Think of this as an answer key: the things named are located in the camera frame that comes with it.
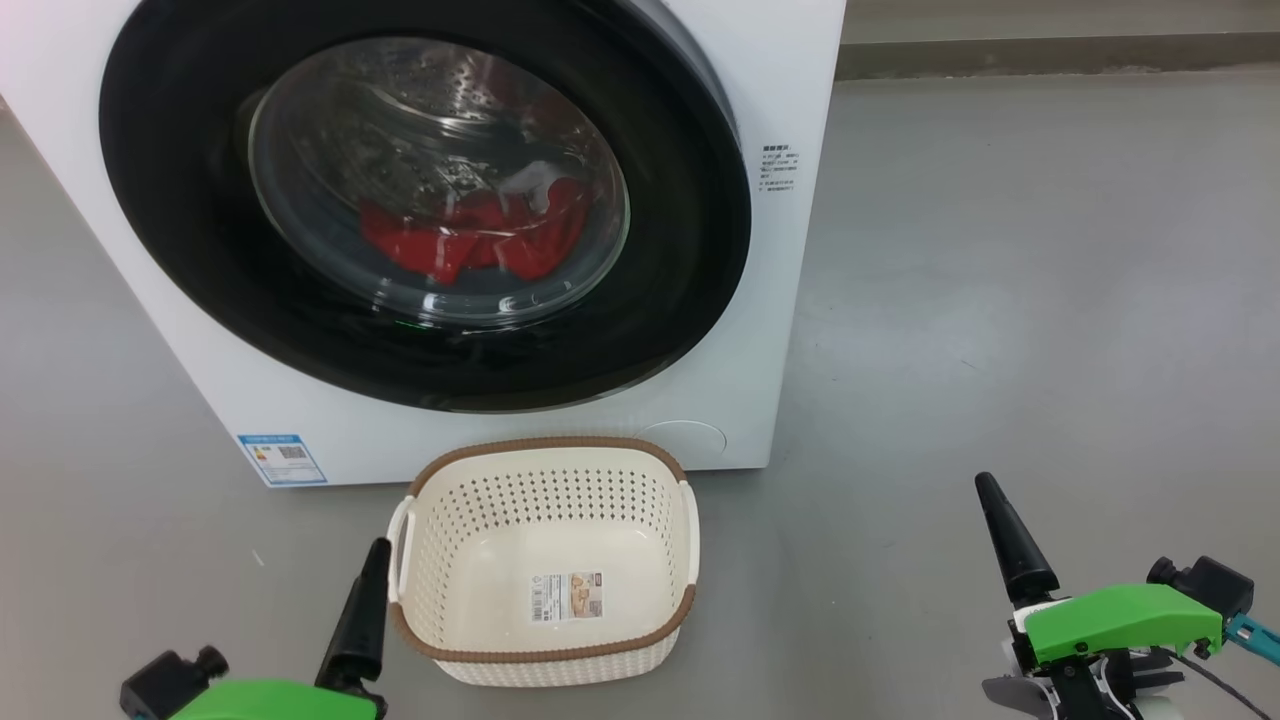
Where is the red garment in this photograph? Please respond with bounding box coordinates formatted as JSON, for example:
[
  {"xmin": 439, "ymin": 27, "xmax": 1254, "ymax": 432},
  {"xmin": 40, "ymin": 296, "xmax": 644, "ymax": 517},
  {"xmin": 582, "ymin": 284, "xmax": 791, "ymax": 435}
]
[{"xmin": 358, "ymin": 178, "xmax": 591, "ymax": 286}]

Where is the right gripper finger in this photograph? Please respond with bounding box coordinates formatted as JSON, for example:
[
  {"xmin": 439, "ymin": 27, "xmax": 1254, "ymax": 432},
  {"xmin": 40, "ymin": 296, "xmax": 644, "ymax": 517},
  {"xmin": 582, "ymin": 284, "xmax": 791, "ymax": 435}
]
[{"xmin": 975, "ymin": 472, "xmax": 1060, "ymax": 608}]

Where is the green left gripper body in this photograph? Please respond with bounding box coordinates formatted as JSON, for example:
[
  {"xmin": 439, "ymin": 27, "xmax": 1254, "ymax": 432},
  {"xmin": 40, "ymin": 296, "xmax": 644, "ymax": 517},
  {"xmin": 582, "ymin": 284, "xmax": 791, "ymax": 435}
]
[{"xmin": 170, "ymin": 678, "xmax": 388, "ymax": 720}]

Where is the cream laundry basket brown rim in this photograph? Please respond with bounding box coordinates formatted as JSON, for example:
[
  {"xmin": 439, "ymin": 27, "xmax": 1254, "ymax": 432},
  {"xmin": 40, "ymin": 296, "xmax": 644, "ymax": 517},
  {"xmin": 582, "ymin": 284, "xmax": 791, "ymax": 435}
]
[{"xmin": 387, "ymin": 436, "xmax": 700, "ymax": 689}]

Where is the teal right cable connector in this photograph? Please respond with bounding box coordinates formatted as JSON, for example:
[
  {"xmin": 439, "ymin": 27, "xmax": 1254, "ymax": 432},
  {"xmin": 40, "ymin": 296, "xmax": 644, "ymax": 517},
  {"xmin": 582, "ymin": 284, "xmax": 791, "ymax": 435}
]
[{"xmin": 1224, "ymin": 612, "xmax": 1280, "ymax": 669}]

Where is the printed text notice sticker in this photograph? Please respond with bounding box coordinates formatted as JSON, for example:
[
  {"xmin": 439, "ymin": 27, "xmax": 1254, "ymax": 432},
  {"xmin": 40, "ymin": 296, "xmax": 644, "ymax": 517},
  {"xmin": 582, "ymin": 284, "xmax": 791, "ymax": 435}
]
[{"xmin": 760, "ymin": 145, "xmax": 801, "ymax": 193}]

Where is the stainless steel washing machine drum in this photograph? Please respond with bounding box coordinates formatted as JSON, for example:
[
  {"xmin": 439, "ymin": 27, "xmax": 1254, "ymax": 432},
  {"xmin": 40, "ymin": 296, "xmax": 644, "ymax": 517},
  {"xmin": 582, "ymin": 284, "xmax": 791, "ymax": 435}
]
[{"xmin": 250, "ymin": 38, "xmax": 631, "ymax": 326}]

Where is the white product label sticker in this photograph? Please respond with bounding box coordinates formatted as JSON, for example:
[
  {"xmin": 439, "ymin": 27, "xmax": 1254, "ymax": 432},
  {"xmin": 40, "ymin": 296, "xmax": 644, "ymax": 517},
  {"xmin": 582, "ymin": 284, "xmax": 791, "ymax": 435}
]
[{"xmin": 530, "ymin": 572, "xmax": 605, "ymax": 623}]

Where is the blue energy label sticker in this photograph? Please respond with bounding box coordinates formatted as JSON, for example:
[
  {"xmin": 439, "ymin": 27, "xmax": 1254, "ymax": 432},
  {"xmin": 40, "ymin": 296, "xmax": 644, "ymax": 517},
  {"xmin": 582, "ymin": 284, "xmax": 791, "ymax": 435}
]
[{"xmin": 237, "ymin": 433, "xmax": 328, "ymax": 488}]

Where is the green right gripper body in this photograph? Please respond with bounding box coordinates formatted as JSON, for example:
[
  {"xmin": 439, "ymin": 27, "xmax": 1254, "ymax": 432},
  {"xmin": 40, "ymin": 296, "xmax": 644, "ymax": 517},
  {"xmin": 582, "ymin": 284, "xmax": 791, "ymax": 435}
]
[{"xmin": 1003, "ymin": 583, "xmax": 1226, "ymax": 720}]

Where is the dark washing machine door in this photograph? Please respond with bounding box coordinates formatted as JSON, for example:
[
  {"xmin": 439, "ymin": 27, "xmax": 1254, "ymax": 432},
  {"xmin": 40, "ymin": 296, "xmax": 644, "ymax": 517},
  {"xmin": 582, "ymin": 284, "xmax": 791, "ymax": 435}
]
[{"xmin": 98, "ymin": 0, "xmax": 753, "ymax": 413}]

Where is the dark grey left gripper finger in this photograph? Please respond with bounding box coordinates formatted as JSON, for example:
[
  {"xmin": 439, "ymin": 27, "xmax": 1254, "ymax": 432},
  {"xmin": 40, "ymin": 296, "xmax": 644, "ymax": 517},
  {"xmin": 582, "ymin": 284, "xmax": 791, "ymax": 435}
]
[{"xmin": 315, "ymin": 538, "xmax": 393, "ymax": 693}]

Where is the round drain filter cover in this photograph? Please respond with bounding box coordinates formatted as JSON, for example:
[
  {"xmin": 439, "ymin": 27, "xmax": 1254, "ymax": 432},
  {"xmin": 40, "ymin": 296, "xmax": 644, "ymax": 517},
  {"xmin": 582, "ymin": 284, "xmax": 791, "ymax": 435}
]
[{"xmin": 640, "ymin": 420, "xmax": 728, "ymax": 469}]

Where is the white front-load washing machine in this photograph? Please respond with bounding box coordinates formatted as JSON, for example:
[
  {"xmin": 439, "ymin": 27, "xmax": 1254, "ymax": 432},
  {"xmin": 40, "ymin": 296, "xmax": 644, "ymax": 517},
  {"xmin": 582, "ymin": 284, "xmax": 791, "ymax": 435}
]
[{"xmin": 0, "ymin": 0, "xmax": 849, "ymax": 488}]

